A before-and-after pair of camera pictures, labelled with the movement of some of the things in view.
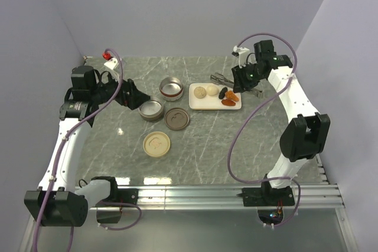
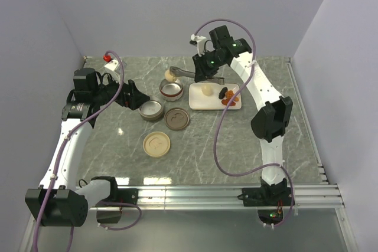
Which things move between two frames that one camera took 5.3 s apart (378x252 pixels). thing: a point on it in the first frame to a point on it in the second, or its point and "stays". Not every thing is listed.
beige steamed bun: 199,92 to 169,77
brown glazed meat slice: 227,102 stays
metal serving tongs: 222,80 to 176,72
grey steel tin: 152,110 stays
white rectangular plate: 212,102 stays
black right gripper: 240,84 to 201,71
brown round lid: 177,119 stays
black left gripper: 134,98 stays
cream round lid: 156,144 stays
